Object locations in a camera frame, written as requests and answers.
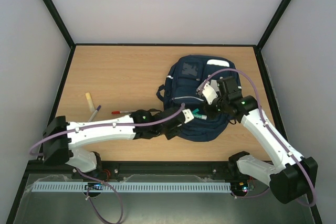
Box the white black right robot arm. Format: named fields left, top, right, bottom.
left=197, top=77, right=318, bottom=204

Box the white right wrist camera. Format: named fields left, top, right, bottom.
left=196, top=82, right=218, bottom=105

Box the green white glue stick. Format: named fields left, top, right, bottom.
left=193, top=114, right=207, bottom=120

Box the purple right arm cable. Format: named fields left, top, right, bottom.
left=198, top=68, right=317, bottom=207

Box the red cap marker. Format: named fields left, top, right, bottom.
left=111, top=110, right=136, bottom=114

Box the navy blue student backpack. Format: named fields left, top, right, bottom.
left=156, top=55, right=237, bottom=142

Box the light blue slotted cable duct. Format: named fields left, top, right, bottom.
left=31, top=182, right=231, bottom=193

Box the left controller circuit board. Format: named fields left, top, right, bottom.
left=82, top=182, right=111, bottom=191

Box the black aluminium frame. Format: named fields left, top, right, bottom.
left=6, top=0, right=291, bottom=223

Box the controller circuit board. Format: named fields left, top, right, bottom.
left=230, top=180, right=255, bottom=192
left=82, top=182, right=111, bottom=191

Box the purple cap marker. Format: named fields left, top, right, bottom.
left=88, top=105, right=101, bottom=122

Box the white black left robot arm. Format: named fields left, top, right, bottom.
left=42, top=108, right=194, bottom=173

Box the right controller circuit board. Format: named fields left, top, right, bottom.
left=230, top=180, right=255, bottom=192

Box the yellow glue stick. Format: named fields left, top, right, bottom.
left=85, top=92, right=96, bottom=112

